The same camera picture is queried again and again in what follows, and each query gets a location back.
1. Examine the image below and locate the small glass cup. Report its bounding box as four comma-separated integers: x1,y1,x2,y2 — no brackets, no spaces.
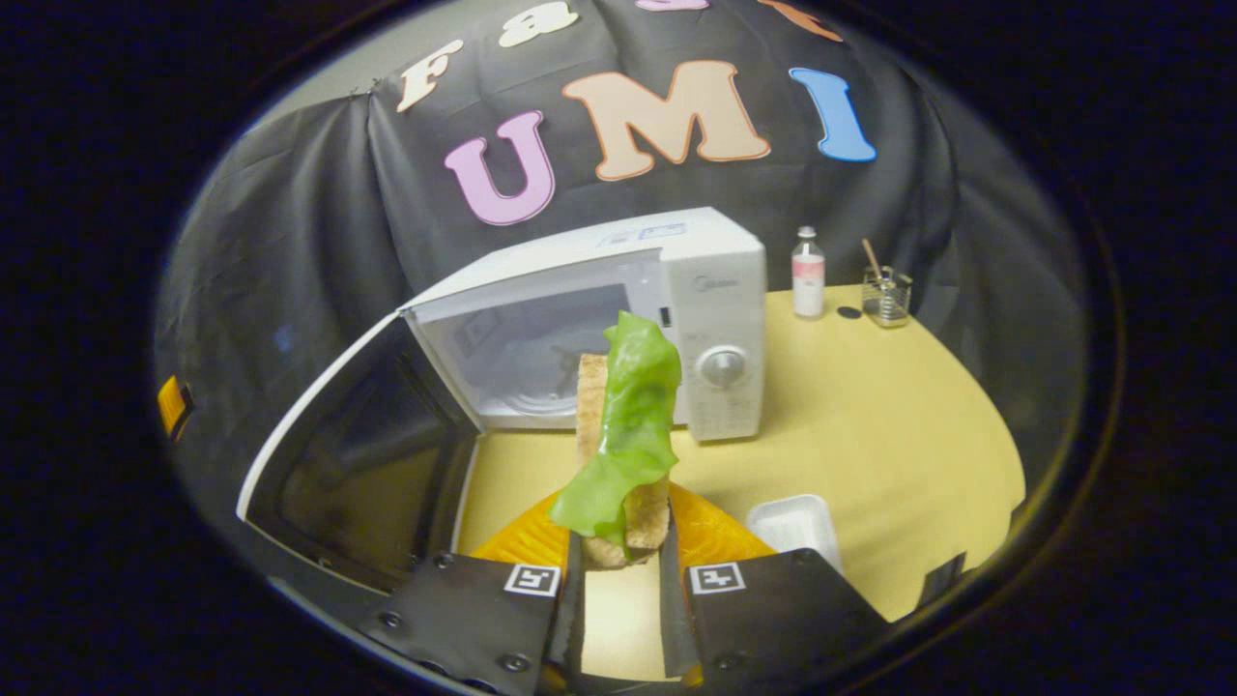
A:
861,266,913,330

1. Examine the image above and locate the white food tray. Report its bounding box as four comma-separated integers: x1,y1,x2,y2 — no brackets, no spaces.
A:
746,494,844,577

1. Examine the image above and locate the white microwave oven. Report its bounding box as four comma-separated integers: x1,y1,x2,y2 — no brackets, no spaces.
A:
237,206,769,595

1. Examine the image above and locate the black backdrop cloth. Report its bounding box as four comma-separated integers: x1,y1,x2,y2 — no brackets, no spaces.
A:
159,0,1088,504

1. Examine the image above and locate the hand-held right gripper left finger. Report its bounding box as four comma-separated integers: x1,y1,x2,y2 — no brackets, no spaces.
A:
362,491,587,696

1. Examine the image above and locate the small bottle with pink label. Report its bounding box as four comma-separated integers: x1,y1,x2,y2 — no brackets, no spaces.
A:
791,226,826,320

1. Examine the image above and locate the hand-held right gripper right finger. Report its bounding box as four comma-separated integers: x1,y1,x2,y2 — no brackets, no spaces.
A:
657,481,892,685

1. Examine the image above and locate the green lettuce leaf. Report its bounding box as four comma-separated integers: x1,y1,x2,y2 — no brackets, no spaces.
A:
548,310,684,563

